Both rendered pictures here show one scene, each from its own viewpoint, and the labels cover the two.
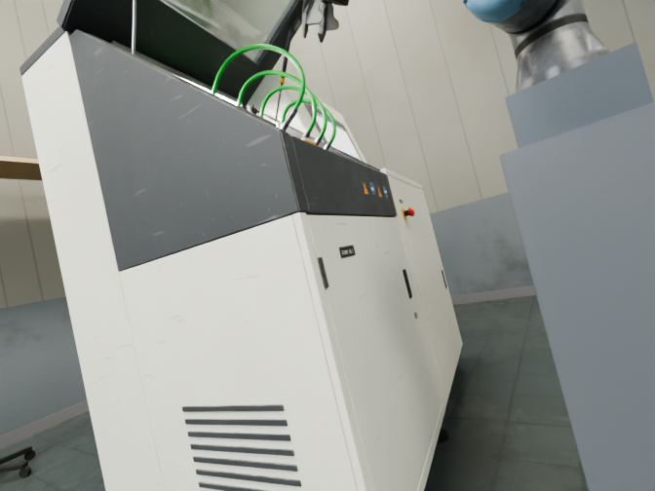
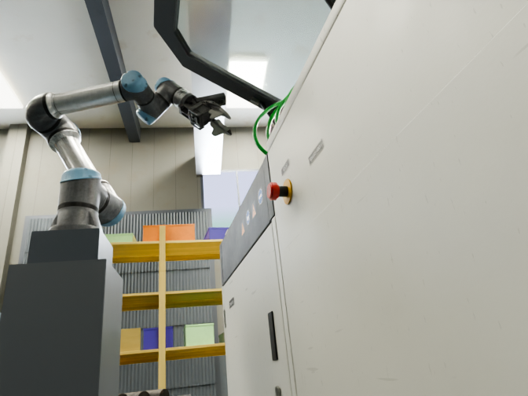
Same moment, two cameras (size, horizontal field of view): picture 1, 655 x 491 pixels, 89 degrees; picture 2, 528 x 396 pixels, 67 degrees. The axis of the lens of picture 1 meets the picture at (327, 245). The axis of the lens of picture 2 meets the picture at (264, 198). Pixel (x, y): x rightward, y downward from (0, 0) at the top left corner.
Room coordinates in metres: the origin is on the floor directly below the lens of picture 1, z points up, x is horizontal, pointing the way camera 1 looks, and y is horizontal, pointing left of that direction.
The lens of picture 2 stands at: (1.81, -0.86, 0.47)
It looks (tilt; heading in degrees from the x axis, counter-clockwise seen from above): 24 degrees up; 136
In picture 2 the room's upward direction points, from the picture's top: 6 degrees counter-clockwise
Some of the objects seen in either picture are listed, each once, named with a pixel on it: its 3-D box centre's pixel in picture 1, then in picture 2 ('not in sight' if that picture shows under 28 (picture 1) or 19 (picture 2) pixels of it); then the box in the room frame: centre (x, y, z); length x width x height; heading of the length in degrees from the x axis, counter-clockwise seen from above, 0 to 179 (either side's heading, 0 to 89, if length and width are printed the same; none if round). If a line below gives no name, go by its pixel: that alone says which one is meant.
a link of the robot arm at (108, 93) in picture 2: not in sight; (82, 99); (0.59, -0.51, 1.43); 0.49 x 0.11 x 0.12; 39
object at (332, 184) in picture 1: (351, 189); (246, 235); (0.94, -0.10, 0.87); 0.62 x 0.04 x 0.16; 153
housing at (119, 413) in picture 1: (252, 265); not in sight; (1.57, 0.36, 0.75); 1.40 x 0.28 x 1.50; 153
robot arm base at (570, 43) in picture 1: (556, 62); (77, 224); (0.61, -0.49, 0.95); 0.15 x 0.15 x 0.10
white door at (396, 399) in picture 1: (393, 336); (253, 388); (0.93, -0.12, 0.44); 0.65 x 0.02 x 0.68; 153
